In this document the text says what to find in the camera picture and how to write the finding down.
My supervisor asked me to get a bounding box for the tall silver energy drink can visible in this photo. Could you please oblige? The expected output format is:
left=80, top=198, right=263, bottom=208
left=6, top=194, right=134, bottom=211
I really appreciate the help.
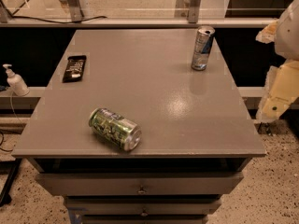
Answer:
left=192, top=25, right=215, bottom=71

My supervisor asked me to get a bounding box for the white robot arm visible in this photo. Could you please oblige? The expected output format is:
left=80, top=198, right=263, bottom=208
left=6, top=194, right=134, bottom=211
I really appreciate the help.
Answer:
left=256, top=0, right=299, bottom=122

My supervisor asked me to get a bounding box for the black cable on ledge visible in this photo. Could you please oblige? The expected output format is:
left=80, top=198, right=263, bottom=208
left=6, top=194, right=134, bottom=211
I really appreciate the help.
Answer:
left=6, top=7, right=108, bottom=25

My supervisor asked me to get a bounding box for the grey drawer cabinet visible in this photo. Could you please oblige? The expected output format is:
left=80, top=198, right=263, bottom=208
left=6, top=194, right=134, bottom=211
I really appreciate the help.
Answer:
left=14, top=29, right=265, bottom=224

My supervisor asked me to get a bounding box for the green soda can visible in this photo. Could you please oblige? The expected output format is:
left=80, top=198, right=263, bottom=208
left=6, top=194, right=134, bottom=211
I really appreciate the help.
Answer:
left=89, top=108, right=142, bottom=151

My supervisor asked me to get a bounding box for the metal frame post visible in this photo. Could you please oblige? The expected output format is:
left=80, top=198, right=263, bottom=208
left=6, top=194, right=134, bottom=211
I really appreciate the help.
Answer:
left=174, top=0, right=201, bottom=23
left=67, top=0, right=83, bottom=22

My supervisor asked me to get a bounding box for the metal drawer knob upper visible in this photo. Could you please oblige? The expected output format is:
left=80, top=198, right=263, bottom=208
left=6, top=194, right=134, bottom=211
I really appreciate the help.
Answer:
left=137, top=186, right=147, bottom=195

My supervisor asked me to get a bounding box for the metal frame post left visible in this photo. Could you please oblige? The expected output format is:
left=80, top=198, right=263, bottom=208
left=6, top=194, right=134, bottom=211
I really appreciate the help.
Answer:
left=67, top=0, right=83, bottom=22

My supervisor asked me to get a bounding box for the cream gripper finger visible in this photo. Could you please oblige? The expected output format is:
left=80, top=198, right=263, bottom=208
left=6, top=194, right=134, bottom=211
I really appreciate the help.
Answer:
left=255, top=21, right=278, bottom=44
left=256, top=60, right=299, bottom=122

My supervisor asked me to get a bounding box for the white pump dispenser bottle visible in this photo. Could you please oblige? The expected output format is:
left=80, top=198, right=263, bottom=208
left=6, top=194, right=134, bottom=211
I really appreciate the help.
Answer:
left=3, top=63, right=30, bottom=96

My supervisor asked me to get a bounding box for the metal drawer knob lower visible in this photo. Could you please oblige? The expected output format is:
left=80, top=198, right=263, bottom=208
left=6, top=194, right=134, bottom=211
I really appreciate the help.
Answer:
left=140, top=210, right=149, bottom=217

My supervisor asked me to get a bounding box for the metal drawer knob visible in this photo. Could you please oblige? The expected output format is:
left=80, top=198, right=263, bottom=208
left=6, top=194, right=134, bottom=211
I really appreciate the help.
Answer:
left=137, top=186, right=147, bottom=195
left=140, top=210, right=149, bottom=217

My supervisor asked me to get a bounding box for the metal frame post right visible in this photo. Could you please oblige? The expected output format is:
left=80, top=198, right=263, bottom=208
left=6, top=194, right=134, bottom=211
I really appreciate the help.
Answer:
left=174, top=0, right=201, bottom=23

